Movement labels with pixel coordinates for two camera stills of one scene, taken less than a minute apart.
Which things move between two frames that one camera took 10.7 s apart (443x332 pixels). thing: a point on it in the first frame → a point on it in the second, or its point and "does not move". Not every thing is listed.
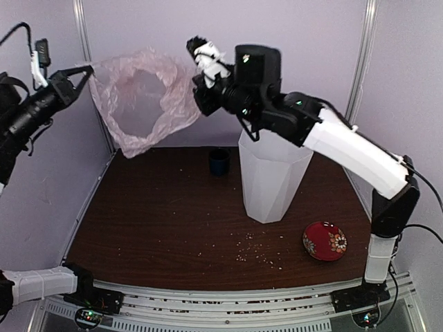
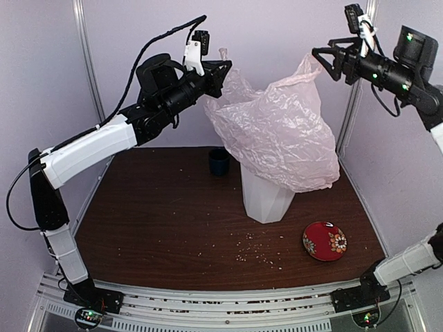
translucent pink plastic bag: x=144 y=98 → x=277 y=131
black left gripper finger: x=82 y=84 → x=217 y=90
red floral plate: x=324 y=241 does not move
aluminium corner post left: x=83 y=28 does not move
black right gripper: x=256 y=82 → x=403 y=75
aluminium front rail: x=129 y=308 does not move
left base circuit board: x=88 y=318 does not move
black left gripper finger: x=62 y=75 → x=213 y=64
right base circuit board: x=367 y=318 does not move
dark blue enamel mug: x=219 y=158 does not move
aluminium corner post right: x=356 y=90 does not move
